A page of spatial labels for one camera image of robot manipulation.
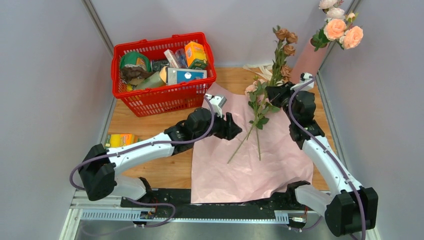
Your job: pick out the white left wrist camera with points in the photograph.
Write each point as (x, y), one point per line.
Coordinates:
(217, 102)

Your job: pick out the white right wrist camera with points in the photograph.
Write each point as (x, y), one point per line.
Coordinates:
(306, 82)

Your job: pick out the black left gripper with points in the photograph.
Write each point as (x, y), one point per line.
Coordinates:
(228, 129)

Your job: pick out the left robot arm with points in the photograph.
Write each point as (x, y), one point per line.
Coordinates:
(102, 168)

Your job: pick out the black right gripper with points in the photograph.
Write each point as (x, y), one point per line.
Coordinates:
(275, 93)

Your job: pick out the clear plastic package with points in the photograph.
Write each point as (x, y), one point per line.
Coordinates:
(181, 58)

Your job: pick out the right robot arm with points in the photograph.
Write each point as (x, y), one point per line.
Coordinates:
(349, 208)

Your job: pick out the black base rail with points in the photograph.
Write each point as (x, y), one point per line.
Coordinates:
(166, 205)

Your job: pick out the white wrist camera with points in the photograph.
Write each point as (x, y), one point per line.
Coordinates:
(217, 102)
(306, 82)

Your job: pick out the cream ribbon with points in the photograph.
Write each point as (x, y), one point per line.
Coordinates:
(264, 71)

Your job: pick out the orange juice box on table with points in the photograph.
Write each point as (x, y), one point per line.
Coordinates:
(120, 140)

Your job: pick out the pink wrapping paper sheet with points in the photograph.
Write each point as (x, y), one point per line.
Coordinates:
(253, 165)

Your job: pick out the orange box in basket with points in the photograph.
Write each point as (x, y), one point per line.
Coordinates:
(196, 56)

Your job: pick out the brown dried rose stem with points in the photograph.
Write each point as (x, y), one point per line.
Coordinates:
(281, 72)

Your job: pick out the pale pink flower stem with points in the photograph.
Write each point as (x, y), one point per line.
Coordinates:
(254, 91)

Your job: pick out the pink cylindrical vase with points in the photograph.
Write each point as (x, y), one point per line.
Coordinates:
(309, 61)

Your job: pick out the green bottle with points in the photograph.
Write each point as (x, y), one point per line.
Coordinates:
(156, 80)

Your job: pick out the blue white carton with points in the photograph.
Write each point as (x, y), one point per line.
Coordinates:
(176, 76)

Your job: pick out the brown snack bag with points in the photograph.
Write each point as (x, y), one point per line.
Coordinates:
(134, 74)

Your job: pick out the red plastic shopping basket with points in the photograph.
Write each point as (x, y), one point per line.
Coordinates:
(152, 101)

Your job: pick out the dark patterned packet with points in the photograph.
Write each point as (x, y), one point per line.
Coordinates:
(157, 65)

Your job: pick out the green snack bag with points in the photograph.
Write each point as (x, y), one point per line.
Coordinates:
(135, 59)

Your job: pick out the pink white small box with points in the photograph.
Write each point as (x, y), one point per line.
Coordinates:
(172, 59)

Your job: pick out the pink peony flower stem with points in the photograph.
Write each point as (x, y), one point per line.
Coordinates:
(260, 109)

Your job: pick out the peach rose flower stem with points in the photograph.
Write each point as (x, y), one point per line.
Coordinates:
(343, 32)

